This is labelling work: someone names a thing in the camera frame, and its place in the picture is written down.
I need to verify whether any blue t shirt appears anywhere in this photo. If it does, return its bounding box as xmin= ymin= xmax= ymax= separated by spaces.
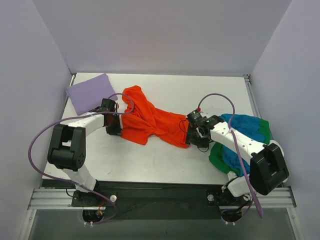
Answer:
xmin=218 ymin=113 xmax=266 ymax=176

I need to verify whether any white t shirt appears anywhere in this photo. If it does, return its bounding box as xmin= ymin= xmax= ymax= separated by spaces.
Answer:
xmin=227 ymin=171 xmax=239 ymax=181

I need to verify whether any folded purple t shirt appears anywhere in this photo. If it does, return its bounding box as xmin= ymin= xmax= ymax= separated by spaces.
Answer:
xmin=66 ymin=73 xmax=116 ymax=116

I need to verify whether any orange t shirt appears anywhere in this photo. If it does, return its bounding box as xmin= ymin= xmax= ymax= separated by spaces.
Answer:
xmin=121 ymin=85 xmax=189 ymax=149

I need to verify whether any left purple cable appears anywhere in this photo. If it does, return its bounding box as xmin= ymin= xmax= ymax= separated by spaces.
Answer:
xmin=27 ymin=93 xmax=136 ymax=225

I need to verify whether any purple cable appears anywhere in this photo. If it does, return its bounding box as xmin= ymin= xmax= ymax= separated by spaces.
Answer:
xmin=27 ymin=93 xmax=136 ymax=225
xmin=197 ymin=93 xmax=265 ymax=223

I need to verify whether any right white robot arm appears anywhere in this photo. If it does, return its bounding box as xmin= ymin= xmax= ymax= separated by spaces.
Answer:
xmin=185 ymin=110 xmax=289 ymax=204

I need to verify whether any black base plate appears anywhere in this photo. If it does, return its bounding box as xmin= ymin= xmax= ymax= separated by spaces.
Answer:
xmin=42 ymin=179 xmax=251 ymax=223

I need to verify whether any green t shirt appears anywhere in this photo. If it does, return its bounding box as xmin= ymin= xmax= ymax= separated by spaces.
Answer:
xmin=208 ymin=117 xmax=272 ymax=175

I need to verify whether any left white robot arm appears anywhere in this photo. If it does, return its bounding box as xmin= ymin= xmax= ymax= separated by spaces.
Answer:
xmin=47 ymin=98 xmax=122 ymax=206

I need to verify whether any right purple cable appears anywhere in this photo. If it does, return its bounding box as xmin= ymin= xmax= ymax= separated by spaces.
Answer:
xmin=197 ymin=93 xmax=265 ymax=223

